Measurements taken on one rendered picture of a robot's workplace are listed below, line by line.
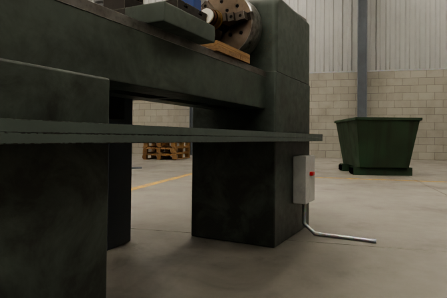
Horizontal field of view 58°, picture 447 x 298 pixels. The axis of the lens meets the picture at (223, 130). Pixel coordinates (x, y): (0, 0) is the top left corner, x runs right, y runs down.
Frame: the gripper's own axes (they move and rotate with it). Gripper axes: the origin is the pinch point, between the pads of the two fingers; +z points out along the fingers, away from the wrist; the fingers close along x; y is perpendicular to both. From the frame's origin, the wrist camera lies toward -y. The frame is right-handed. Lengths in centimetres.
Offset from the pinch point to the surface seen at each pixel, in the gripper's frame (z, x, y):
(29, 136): 71, 131, 23
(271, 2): 5.3, -2.1, -24.4
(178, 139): 72, 91, 3
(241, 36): 25.9, 8.8, -11.4
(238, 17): 17.9, 12.1, -9.0
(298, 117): 60, -32, -48
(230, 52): 38, 36, -8
